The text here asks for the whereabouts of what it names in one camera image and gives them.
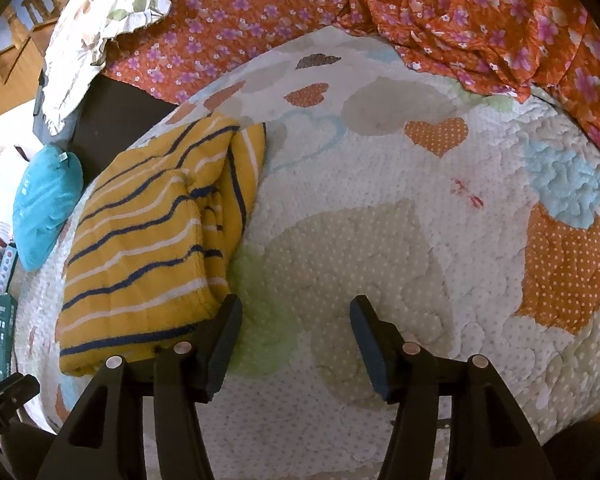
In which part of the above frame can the yellow striped small shirt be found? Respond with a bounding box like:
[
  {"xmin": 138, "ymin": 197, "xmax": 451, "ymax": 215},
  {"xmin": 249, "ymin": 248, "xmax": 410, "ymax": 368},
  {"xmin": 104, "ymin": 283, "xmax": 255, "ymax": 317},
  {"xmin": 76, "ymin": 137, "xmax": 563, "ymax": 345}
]
[{"xmin": 56, "ymin": 113, "xmax": 266, "ymax": 376}]

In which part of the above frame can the green remote control box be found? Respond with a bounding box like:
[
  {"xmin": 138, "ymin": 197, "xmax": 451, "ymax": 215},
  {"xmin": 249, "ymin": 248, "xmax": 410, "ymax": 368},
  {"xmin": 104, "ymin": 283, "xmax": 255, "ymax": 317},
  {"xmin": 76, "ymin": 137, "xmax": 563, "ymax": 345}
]
[{"xmin": 0, "ymin": 244, "xmax": 20, "ymax": 384}]

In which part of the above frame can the white quilted heart blanket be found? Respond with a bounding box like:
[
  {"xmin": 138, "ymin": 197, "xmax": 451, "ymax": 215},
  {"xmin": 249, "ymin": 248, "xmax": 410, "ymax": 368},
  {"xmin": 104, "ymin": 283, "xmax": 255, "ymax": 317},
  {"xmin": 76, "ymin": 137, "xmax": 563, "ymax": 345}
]
[{"xmin": 9, "ymin": 27, "xmax": 600, "ymax": 480}]

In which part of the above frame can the teal blue cloth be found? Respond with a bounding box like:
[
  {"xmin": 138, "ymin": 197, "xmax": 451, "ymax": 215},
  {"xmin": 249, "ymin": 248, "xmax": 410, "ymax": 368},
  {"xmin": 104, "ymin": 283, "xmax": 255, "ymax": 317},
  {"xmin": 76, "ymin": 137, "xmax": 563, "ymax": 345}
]
[{"xmin": 12, "ymin": 145, "xmax": 84, "ymax": 272}]

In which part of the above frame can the white plastic bag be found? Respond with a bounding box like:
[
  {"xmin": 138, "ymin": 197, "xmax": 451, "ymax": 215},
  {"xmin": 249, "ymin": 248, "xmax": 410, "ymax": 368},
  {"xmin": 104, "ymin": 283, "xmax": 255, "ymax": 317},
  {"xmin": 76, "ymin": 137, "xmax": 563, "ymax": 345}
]
[{"xmin": 0, "ymin": 100, "xmax": 43, "ymax": 252}]

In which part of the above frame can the wooden stair railing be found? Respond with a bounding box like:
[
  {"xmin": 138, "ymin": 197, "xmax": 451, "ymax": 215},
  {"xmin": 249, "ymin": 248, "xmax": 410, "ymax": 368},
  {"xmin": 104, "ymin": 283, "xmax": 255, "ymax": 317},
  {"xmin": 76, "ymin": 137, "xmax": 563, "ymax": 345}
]
[{"xmin": 0, "ymin": 0, "xmax": 69, "ymax": 115}]

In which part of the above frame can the red floral bedsheet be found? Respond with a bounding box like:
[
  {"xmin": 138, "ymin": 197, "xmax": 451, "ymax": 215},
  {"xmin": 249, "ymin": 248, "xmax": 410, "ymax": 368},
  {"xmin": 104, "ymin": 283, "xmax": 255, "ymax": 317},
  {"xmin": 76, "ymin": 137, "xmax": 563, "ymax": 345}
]
[{"xmin": 105, "ymin": 0, "xmax": 600, "ymax": 149}]

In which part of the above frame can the white floral pillow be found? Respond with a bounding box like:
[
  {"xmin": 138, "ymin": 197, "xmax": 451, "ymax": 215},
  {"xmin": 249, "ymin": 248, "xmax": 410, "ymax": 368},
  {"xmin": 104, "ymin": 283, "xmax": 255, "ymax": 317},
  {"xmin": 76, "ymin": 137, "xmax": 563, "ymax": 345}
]
[{"xmin": 41, "ymin": 0, "xmax": 171, "ymax": 136}]

